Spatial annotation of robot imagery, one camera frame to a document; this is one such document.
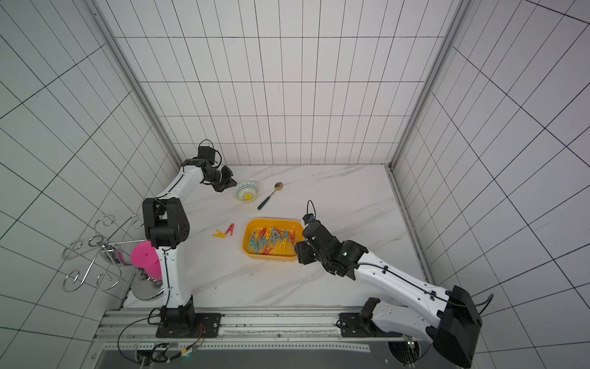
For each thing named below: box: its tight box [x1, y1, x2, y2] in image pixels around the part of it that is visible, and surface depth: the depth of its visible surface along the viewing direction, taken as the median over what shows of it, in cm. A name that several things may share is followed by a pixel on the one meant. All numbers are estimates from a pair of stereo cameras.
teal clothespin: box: [248, 238, 259, 255], surface depth 92 cm
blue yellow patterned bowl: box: [233, 180, 260, 203], surface depth 109 cm
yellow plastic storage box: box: [241, 217, 304, 262], surface depth 93 cm
